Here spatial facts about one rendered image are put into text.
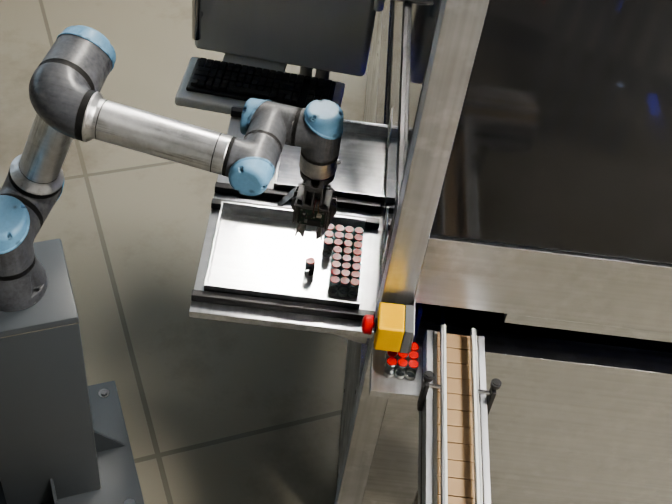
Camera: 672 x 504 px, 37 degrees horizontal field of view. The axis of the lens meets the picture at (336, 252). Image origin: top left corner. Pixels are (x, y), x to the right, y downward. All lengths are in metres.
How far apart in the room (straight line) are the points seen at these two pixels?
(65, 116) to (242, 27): 1.11
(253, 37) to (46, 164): 0.93
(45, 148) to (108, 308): 1.25
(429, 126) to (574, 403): 0.89
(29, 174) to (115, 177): 1.53
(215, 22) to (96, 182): 1.03
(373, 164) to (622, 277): 0.78
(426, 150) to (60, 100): 0.66
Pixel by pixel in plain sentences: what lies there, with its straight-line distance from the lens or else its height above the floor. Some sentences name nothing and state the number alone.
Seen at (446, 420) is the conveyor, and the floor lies 0.97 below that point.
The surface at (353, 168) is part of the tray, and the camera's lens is 2.54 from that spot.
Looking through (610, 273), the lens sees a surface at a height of 1.17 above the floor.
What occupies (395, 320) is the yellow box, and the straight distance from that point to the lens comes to 2.03.
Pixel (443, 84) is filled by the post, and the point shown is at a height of 1.58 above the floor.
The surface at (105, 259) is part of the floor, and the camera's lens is 3.48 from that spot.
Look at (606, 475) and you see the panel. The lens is 2.66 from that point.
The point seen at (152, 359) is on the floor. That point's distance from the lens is 3.21.
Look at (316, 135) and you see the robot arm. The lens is 1.92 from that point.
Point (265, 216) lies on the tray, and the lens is 2.38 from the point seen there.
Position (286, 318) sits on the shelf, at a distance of 2.19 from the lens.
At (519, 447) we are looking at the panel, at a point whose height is 0.52.
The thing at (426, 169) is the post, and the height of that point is 1.39.
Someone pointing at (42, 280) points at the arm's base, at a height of 0.82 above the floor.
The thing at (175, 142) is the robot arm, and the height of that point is 1.35.
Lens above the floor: 2.59
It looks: 47 degrees down
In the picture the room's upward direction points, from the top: 9 degrees clockwise
